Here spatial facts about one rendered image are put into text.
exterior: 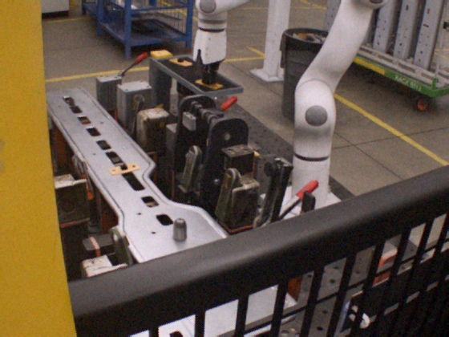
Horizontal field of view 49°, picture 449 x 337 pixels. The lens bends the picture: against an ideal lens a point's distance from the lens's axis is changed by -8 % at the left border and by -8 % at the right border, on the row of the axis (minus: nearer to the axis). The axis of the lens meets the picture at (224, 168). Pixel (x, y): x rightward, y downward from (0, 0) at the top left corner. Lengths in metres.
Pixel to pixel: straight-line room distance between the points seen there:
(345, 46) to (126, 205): 0.75
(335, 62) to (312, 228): 1.28
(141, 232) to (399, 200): 0.94
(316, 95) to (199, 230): 0.55
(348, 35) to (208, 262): 1.30
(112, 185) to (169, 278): 1.15
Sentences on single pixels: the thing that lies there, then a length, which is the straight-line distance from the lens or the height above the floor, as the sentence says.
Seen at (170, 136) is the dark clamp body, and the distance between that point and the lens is 1.50.
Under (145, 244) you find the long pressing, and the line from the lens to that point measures 1.16.
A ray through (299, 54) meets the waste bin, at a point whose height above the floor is 0.60.
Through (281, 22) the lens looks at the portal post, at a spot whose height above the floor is 0.59.
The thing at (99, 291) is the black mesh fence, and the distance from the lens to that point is 0.22.
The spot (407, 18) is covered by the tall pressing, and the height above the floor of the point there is 0.77.
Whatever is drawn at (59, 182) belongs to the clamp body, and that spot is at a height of 1.04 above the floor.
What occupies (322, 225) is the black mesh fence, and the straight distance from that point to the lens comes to 0.27.
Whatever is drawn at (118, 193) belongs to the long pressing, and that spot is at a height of 1.00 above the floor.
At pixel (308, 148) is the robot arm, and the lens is 1.61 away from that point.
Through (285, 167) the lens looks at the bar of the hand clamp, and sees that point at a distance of 1.04.
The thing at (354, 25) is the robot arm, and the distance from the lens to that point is 1.51.
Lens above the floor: 1.70
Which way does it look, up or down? 28 degrees down
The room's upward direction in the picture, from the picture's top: 4 degrees clockwise
